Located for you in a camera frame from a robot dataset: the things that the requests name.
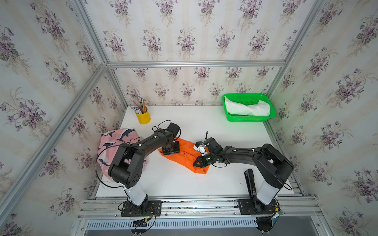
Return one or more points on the aluminium rail frame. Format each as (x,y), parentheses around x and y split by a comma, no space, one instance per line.
(172,213)

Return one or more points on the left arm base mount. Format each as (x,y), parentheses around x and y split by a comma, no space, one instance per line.
(147,208)

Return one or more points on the yellow pencil cup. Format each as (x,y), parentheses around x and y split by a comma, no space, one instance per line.
(144,118)

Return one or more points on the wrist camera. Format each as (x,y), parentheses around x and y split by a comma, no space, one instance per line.
(175,130)
(200,147)

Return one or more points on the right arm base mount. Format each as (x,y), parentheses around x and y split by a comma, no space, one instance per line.
(252,205)

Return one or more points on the colored pencils bundle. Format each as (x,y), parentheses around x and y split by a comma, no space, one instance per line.
(139,106)

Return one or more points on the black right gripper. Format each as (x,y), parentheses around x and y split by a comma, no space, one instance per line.
(200,161)

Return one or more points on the white shorts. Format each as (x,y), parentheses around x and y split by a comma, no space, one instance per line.
(262,108)

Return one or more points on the pink shark print garment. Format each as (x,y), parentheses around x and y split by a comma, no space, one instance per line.
(109,144)

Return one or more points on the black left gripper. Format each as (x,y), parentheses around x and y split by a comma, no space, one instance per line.
(176,150)

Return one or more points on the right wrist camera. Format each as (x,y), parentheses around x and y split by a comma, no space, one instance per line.
(200,147)

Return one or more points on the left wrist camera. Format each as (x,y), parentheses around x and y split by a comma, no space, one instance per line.
(175,130)

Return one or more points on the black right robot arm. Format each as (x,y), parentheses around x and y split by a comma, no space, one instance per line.
(274,167)

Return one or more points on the orange cloth garment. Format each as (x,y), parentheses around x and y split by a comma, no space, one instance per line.
(187,157)

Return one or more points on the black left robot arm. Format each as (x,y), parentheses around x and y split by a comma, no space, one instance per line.
(127,165)

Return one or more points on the green plastic basket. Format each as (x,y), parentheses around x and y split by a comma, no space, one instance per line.
(247,99)

